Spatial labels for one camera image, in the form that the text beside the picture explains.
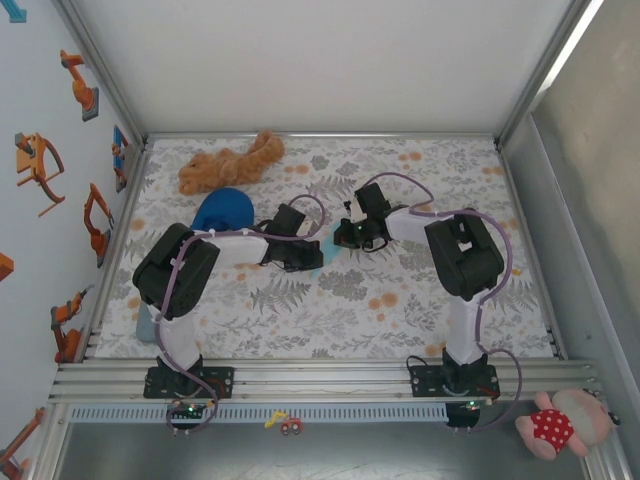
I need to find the light blue paper sheet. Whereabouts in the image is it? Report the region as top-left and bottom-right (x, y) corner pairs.
(307, 222), (346, 279)

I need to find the floral tablecloth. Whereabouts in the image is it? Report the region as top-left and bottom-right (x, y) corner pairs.
(94, 137), (556, 360)

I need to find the blue cap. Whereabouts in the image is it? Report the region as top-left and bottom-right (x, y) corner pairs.
(192, 187), (256, 234)

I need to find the brown teddy bear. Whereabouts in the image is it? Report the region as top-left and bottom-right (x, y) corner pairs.
(178, 130), (286, 197)

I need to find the pink doll red dotted dress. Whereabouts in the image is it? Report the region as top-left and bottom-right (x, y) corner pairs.
(514, 388), (623, 462)

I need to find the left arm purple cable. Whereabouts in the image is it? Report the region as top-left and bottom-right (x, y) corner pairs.
(154, 193), (327, 436)

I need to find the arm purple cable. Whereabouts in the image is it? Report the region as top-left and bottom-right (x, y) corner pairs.
(154, 193), (327, 436)
(369, 172), (524, 434)

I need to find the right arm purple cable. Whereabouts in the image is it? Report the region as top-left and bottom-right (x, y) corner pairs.
(369, 172), (524, 434)

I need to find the aluminium frame rail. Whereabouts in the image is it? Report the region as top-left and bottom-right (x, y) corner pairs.
(144, 131), (501, 142)
(74, 142), (154, 362)
(48, 357), (601, 404)
(52, 0), (149, 146)
(494, 139), (569, 361)
(494, 0), (609, 146)

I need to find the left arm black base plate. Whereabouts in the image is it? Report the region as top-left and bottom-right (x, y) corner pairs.
(143, 365), (236, 400)

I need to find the white slotted cable duct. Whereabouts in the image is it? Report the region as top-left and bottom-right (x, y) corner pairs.
(67, 403), (449, 424)

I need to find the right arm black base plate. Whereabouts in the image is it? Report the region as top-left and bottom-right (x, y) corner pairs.
(408, 364), (501, 399)

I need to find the blue and orange wall sticker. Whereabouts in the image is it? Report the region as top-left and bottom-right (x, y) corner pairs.
(112, 124), (131, 194)

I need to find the orange gripper wall sticker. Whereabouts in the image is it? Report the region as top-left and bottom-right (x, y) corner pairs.
(13, 132), (67, 218)

